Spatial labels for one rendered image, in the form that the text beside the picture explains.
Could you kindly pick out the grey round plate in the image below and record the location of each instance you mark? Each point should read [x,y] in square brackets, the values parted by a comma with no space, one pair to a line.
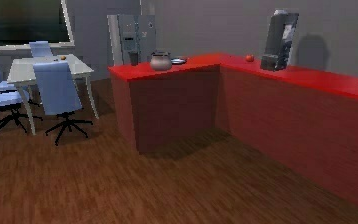
[178,61]

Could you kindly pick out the grey metal kettle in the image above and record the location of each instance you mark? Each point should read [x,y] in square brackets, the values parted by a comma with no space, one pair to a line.
[160,61]

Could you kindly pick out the dark grey cup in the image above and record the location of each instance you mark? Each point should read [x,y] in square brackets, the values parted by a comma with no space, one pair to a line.
[133,57]

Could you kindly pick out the red apple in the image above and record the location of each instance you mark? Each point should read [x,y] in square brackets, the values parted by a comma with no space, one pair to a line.
[250,58]

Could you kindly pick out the grey fridge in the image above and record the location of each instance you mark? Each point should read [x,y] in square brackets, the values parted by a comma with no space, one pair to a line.
[133,33]

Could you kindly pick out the red kitchen counter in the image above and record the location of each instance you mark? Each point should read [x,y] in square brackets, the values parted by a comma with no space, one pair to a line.
[287,113]

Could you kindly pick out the blue office chair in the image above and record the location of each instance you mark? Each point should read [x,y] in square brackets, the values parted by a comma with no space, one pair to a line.
[3,100]
[40,49]
[58,90]

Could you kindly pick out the black coffee machine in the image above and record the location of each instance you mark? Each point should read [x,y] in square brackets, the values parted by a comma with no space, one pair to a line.
[280,40]

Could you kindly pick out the small orange fruit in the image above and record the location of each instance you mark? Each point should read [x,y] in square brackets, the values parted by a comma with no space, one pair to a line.
[63,57]

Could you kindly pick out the white dining table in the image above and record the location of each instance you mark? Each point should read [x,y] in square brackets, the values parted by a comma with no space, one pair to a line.
[47,68]

